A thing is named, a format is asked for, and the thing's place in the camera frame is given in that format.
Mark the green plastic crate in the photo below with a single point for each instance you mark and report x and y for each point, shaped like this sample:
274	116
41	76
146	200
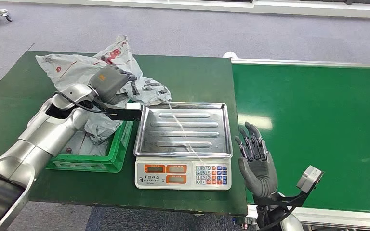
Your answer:
114	156

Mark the white scale with steel tray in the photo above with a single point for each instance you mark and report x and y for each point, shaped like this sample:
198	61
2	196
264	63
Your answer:
181	134

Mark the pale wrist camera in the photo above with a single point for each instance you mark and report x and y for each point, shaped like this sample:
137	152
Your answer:
124	113
309	178

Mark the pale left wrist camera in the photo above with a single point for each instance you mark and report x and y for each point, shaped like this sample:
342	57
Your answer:
124	113

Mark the large grey mailer package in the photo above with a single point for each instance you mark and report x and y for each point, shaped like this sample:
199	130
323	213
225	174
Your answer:
73	68

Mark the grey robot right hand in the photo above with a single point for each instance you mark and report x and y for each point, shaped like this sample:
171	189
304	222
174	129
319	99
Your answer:
260	175

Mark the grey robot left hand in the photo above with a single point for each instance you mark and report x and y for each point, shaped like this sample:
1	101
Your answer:
108	83

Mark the white conveyor roller cap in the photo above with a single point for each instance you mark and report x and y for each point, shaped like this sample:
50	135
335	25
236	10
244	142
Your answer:
229	55

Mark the plain grey mailer package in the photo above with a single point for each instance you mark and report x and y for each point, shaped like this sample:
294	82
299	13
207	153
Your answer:
103	126

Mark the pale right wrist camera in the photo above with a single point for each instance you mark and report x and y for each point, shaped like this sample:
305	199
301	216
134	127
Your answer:
309	178

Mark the grey red-printed mailer package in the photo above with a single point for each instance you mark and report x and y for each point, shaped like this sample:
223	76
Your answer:
83	145

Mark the green conveyor belt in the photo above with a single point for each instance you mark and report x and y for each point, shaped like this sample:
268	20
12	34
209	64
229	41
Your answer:
331	127

